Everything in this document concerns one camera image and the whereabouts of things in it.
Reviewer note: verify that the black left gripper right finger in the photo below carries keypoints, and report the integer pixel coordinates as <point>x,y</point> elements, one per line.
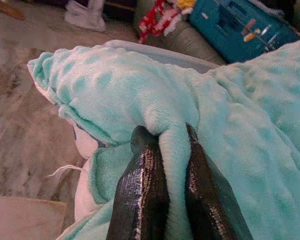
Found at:
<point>210,195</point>

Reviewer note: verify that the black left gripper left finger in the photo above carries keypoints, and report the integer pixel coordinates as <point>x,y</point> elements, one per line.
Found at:
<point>140,195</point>

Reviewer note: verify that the mint dotted plush pillow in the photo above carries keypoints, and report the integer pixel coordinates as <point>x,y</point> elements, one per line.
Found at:
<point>240,125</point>

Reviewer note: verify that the green leather sofa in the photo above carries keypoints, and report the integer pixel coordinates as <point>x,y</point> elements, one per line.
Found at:
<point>190,42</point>

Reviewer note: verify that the blue toy tool case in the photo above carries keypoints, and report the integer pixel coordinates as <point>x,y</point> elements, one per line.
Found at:
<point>227,32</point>

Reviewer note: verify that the red white knitted cloth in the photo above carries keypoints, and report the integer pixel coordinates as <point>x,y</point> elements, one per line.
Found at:
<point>155,22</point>

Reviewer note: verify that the dark wooden framed furniture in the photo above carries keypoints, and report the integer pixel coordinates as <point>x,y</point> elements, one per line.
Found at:
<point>120,11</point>

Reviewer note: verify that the yellow plush toy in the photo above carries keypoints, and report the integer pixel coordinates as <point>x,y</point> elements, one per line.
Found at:
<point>186,3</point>

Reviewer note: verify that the person bare legs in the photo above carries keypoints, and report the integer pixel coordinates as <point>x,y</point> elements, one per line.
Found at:
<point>12,12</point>

